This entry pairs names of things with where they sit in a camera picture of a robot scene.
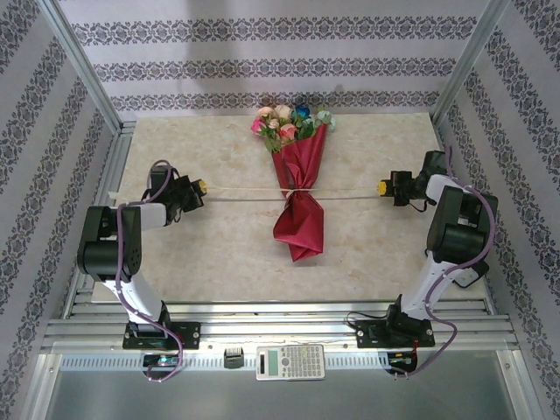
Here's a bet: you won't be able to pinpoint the dark red wrapping paper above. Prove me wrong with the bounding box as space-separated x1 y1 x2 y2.
270 124 329 263

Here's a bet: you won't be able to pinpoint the beige ribbon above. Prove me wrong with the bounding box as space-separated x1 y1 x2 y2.
107 185 381 199

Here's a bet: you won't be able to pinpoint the pale mint artificial rose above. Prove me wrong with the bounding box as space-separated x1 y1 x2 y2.
315 108 337 135

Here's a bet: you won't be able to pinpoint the black white handheld device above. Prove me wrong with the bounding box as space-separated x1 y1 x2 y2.
452 260 490 289

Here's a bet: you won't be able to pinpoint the aluminium mounting rails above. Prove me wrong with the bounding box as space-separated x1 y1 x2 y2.
41 299 522 354

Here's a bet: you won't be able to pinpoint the small circuit board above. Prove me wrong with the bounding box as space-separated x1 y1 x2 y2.
143 353 181 368
387 352 419 369

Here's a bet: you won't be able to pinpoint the grey scientific calculator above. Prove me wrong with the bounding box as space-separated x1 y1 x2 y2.
255 344 327 382

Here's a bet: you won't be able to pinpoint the aluminium side rail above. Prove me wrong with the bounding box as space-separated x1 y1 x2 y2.
65 122 135 307

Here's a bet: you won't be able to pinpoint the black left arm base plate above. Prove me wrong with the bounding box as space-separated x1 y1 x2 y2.
122 321 202 351

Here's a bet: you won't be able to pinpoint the aluminium frame post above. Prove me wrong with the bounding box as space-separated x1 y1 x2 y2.
430 0 512 126
37 0 123 135

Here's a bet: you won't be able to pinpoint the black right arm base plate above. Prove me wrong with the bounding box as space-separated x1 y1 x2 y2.
356 318 437 350

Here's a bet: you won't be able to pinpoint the perforated metal cable tray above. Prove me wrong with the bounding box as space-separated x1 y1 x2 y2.
59 352 517 372

